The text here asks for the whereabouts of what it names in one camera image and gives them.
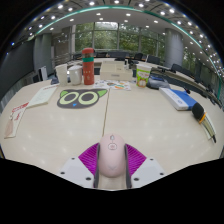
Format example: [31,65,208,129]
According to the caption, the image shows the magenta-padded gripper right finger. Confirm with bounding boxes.
[124,143,167,190]

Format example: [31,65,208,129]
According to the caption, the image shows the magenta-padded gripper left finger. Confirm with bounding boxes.
[59,142,101,189]

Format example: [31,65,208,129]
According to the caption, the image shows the pink computer mouse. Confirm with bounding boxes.
[97,133,127,178]

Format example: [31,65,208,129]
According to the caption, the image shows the cat-face mouse pad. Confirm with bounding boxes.
[56,88,109,110]

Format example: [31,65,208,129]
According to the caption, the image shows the blue-white book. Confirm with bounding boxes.
[158,86,198,111]

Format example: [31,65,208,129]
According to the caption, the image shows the white printed document sheet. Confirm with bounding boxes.
[26,83,60,108]

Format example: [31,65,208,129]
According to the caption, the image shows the colourful sticker sheet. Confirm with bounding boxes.
[94,79,132,92]

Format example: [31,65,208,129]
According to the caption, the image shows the black handheld microphone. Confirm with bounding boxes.
[191,102,218,144]

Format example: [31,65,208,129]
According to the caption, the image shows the red-white leaflet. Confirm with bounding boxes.
[3,102,30,139]

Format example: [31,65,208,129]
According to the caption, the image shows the green-white paper drink cup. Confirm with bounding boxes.
[135,63,153,89]

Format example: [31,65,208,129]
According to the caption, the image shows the white lidded mug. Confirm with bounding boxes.
[67,64,83,86]

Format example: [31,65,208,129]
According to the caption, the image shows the stack of white paper cups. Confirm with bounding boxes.
[54,63,69,86]

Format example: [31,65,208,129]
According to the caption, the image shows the red drink bottle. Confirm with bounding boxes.
[81,47,96,86]

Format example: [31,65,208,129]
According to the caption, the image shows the beige desk organizer box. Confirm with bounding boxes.
[99,60,133,82]

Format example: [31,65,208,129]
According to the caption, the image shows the long beige conference desk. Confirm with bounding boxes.
[66,56,221,101]

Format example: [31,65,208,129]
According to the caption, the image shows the white standing board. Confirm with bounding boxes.
[39,65,49,82]

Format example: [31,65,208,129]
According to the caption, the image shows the dark office chairs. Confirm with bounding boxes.
[96,49,221,101]

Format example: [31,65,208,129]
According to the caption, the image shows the ceiling lights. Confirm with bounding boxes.
[9,0,224,71]

